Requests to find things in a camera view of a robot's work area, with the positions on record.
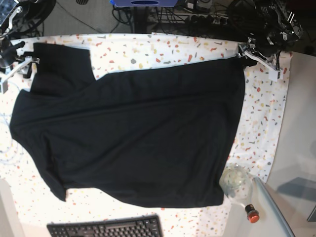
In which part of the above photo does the black computer keyboard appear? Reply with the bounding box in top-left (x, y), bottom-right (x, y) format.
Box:
top-left (46, 215), bottom-right (163, 237)

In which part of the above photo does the black t-shirt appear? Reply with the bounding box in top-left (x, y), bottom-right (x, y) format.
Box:
top-left (9, 43), bottom-right (245, 208)

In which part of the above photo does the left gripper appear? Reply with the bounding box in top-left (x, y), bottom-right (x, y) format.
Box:
top-left (237, 14), bottom-right (304, 80)

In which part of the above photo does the blue box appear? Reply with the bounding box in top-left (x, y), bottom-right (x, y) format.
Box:
top-left (110, 0), bottom-right (178, 7)

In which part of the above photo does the clear bottle with red cap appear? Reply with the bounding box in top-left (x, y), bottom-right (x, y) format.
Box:
top-left (219, 164), bottom-right (260, 224)

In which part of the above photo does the black power strip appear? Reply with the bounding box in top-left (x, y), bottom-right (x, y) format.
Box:
top-left (184, 13), bottom-right (233, 26)

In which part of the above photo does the white coiled cable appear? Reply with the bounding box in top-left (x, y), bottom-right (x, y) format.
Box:
top-left (0, 81), bottom-right (28, 172)

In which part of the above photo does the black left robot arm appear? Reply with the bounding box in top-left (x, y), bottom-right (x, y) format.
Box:
top-left (227, 0), bottom-right (303, 81)

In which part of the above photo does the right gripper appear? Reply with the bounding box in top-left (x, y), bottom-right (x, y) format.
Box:
top-left (0, 0), bottom-right (40, 94)

